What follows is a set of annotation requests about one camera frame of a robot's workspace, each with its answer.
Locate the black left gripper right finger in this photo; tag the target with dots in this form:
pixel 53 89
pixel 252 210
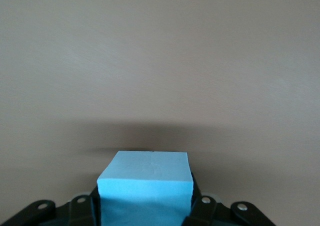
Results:
pixel 205 211

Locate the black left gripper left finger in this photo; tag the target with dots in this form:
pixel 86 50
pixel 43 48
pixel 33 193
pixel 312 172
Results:
pixel 80 211

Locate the light blue foam block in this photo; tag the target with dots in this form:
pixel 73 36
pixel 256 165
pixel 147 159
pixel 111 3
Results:
pixel 147 186

